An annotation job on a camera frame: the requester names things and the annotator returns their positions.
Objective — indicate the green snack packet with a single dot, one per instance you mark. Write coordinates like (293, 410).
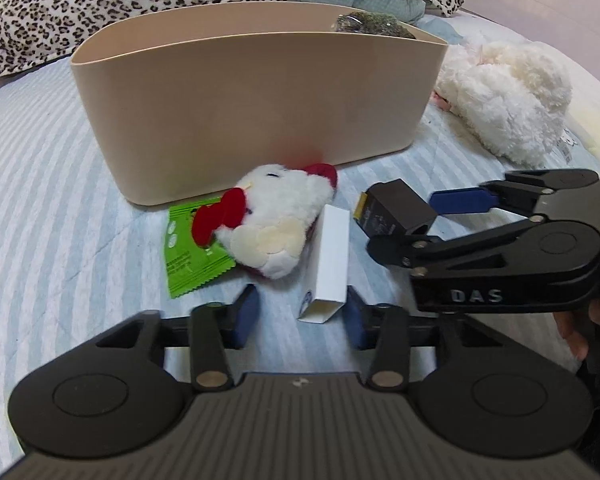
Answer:
(190, 255)

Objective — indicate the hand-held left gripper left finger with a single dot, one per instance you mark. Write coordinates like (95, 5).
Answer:
(246, 316)

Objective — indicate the small black box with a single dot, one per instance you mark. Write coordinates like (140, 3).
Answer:
(392, 210)

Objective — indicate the small white box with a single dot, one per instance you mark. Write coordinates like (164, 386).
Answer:
(327, 260)

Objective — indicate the beige plastic bin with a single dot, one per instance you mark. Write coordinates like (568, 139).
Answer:
(250, 110)

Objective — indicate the dark green packet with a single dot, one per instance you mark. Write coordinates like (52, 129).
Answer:
(372, 24)

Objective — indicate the blue striped bed sheet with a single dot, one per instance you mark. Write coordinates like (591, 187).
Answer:
(55, 185)

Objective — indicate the teal pillow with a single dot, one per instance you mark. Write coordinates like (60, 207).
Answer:
(380, 6)

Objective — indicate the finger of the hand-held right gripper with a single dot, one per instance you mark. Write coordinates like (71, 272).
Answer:
(457, 201)
(432, 252)

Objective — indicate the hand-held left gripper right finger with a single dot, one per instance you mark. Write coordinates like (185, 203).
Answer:
(356, 324)

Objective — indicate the person's right hand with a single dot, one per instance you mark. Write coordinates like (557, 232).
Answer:
(575, 330)

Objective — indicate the fluffy white plush toy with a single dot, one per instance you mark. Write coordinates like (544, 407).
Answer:
(505, 100)

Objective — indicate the white plush toy red bow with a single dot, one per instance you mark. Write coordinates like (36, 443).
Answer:
(270, 217)

